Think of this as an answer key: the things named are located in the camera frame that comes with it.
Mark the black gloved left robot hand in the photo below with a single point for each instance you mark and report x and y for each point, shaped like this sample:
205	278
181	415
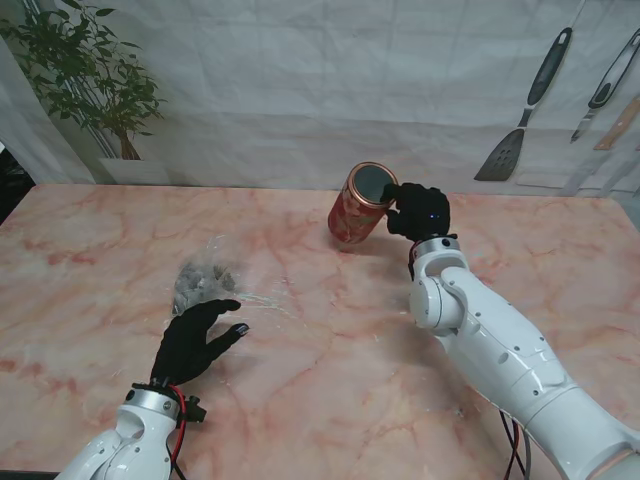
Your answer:
185	345

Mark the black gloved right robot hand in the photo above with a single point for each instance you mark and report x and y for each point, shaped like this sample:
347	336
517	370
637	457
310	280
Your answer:
422	212

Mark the red floral tea tin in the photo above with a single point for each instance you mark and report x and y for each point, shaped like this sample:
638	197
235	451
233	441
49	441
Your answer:
352	220

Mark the white printed backdrop cloth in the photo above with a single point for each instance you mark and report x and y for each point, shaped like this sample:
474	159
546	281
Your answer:
320	75

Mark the printed green potted plant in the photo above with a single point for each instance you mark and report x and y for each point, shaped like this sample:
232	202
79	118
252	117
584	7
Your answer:
85	85

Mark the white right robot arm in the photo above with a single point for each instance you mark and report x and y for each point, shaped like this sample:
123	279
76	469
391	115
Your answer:
500	340

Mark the printed black slotted spatula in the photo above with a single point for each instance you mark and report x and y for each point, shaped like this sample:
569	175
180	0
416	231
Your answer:
500	160

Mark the clear plastic tea bag pouch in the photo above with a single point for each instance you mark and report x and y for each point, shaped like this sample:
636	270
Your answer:
200	282

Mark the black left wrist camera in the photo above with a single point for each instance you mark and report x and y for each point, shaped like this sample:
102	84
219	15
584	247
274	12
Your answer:
196	409

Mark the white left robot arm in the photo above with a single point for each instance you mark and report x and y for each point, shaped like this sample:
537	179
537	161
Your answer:
135	435

